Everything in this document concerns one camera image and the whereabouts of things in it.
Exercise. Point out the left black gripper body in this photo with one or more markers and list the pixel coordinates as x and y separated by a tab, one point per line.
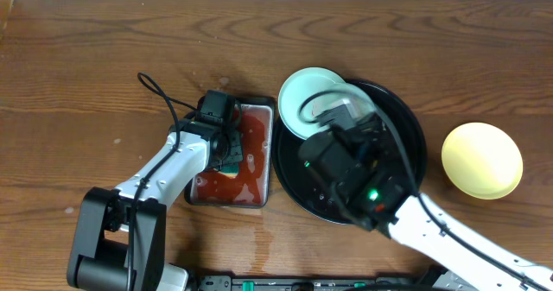
233	154

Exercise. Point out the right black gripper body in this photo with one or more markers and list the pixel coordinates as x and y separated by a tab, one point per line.
374	152

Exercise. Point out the green yellow sponge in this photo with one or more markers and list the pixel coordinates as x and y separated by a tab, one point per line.
230	170

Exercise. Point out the pale green plate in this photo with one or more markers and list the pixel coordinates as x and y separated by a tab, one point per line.
332	95
296	89

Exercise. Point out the yellow plate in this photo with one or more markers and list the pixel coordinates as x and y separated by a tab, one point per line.
482	160

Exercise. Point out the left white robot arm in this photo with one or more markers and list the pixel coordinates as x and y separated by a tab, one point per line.
119	242

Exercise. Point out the rectangular tray with red water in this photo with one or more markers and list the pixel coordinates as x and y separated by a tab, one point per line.
250	189

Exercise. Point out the round black tray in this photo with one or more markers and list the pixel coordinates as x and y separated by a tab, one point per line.
300	184

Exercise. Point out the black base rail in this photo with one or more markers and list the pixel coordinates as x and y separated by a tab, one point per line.
228	283

